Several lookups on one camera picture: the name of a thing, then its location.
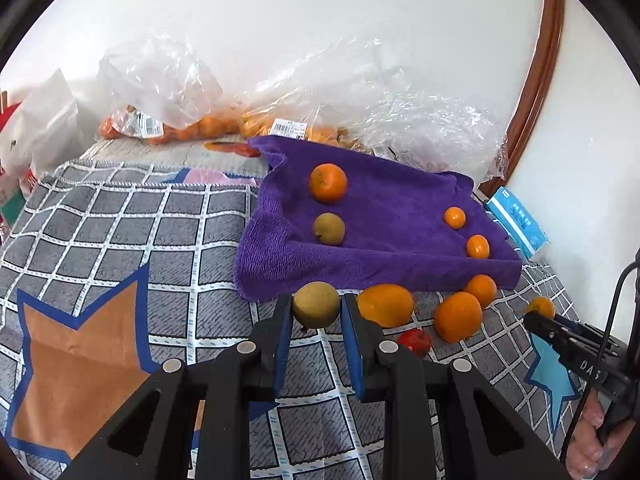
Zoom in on small kumquat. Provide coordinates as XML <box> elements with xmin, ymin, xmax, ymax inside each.
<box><xmin>526</xmin><ymin>296</ymin><xmax>555</xmax><ymax>320</ymax></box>

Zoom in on oval orange mango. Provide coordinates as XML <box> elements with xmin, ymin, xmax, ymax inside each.
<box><xmin>357</xmin><ymin>284</ymin><xmax>414</xmax><ymax>328</ymax></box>

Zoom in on big orange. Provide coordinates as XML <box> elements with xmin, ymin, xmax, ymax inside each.
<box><xmin>433</xmin><ymin>292</ymin><xmax>483</xmax><ymax>344</ymax></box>

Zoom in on right hand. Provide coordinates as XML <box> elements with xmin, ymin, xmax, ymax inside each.
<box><xmin>565</xmin><ymin>391</ymin><xmax>634</xmax><ymax>479</ymax></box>

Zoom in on small red fruit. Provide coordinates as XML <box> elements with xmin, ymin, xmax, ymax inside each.
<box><xmin>397</xmin><ymin>328</ymin><xmax>432</xmax><ymax>359</ymax></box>

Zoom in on small orange near towel edge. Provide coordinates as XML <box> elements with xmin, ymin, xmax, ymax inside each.
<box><xmin>464</xmin><ymin>274</ymin><xmax>498</xmax><ymax>310</ymax></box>

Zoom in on blue tissue pack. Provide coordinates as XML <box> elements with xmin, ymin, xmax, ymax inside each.
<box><xmin>486</xmin><ymin>186</ymin><xmax>549</xmax><ymax>261</ymax></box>

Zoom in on purple towel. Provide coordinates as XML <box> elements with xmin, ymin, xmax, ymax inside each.
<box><xmin>234</xmin><ymin>136</ymin><xmax>522</xmax><ymax>301</ymax></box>

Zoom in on small mandarin lower right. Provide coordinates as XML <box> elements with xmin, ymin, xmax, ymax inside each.
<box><xmin>465</xmin><ymin>234</ymin><xmax>490</xmax><ymax>259</ymax></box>

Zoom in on small mandarin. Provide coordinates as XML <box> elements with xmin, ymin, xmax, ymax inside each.
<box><xmin>444</xmin><ymin>206</ymin><xmax>466</xmax><ymax>230</ymax></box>
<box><xmin>465</xmin><ymin>234</ymin><xmax>490</xmax><ymax>259</ymax></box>

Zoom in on grey checked blanket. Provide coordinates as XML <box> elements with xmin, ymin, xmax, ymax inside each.
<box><xmin>1</xmin><ymin>160</ymin><xmax>573</xmax><ymax>479</ymax></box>

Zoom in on small mandarin upper right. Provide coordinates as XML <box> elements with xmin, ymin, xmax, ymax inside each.
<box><xmin>444</xmin><ymin>206</ymin><xmax>466</xmax><ymax>230</ymax></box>

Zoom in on large round orange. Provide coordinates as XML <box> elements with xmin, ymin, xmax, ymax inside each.
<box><xmin>309</xmin><ymin>164</ymin><xmax>348</xmax><ymax>204</ymax></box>

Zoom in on fruit-print woven mat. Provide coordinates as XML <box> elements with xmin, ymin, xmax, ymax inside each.
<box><xmin>81</xmin><ymin>138</ymin><xmax>269</xmax><ymax>178</ymax></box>

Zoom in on crumpled clear bag right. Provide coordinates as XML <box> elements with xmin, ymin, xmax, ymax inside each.
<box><xmin>347</xmin><ymin>88</ymin><xmax>508</xmax><ymax>185</ymax></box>

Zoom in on clear bag with barcode label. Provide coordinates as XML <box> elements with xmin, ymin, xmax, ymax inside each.
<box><xmin>241</xmin><ymin>36</ymin><xmax>406</xmax><ymax>155</ymax></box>

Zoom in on clear bag with oranges left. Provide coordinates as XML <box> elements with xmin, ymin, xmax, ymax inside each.
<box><xmin>98</xmin><ymin>44</ymin><xmax>242</xmax><ymax>145</ymax></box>

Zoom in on white plastic bag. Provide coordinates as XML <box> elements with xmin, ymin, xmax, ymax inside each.
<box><xmin>1</xmin><ymin>70</ymin><xmax>94</xmax><ymax>179</ymax></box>

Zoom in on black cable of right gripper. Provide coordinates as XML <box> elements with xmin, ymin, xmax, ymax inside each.
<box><xmin>558</xmin><ymin>262</ymin><xmax>640</xmax><ymax>461</ymax></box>

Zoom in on brown wooden door frame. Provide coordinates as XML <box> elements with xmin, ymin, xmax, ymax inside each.
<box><xmin>480</xmin><ymin>0</ymin><xmax>565</xmax><ymax>197</ymax></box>

